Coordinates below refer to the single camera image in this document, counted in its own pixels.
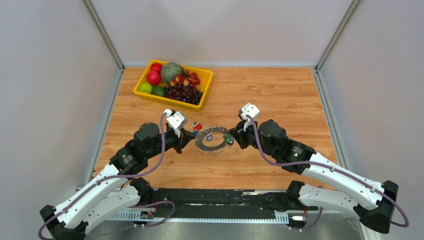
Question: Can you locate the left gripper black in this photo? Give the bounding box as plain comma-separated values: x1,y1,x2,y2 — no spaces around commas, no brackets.
145,127,196,160

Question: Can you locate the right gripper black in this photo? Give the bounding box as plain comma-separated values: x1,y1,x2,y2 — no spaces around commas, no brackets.
228,117,277,160

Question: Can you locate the grey disc keyring with rings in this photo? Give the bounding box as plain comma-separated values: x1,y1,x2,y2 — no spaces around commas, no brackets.
194,125,235,154

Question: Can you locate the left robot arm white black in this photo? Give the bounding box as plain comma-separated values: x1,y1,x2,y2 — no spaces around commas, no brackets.
38,120,195,240

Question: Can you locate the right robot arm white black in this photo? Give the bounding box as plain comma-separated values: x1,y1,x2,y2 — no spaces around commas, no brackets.
229,119,399,234

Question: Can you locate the red tag key bunch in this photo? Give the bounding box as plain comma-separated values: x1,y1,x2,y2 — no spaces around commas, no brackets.
191,121,203,132

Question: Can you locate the dark purple grape bunch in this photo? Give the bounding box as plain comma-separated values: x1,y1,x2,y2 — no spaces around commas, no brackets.
163,84,203,105

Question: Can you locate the dark green lime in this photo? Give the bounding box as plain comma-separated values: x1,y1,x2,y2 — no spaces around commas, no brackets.
151,85,167,97

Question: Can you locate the light green lime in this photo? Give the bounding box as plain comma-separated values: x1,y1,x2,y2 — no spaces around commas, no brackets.
138,82,153,94

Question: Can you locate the red cherry bunch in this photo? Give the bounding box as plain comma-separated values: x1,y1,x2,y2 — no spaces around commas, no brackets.
170,70,201,90

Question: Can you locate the red apple lower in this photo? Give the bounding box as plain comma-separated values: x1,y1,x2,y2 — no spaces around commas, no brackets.
146,70,162,86

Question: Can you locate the red apple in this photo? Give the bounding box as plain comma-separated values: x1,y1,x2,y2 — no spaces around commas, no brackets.
146,70,162,86
150,62,163,75

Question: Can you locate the green melon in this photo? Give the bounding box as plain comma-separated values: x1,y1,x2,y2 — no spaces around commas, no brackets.
160,62,184,85

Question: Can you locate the yellow plastic tray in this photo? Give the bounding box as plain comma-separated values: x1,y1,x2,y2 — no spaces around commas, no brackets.
133,59,213,111

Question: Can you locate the red apple upper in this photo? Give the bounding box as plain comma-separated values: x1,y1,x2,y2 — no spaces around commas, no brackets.
150,62,163,75

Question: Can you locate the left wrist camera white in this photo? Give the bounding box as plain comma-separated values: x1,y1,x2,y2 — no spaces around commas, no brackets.
163,108,188,138

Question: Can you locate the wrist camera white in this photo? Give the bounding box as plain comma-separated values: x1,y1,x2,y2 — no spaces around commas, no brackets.
239,102,260,132
163,108,188,138

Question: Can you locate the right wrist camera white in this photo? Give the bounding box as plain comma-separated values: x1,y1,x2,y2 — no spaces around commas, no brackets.
239,102,260,132

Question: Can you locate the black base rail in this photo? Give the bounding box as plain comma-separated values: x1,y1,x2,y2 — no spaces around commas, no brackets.
115,188,319,224

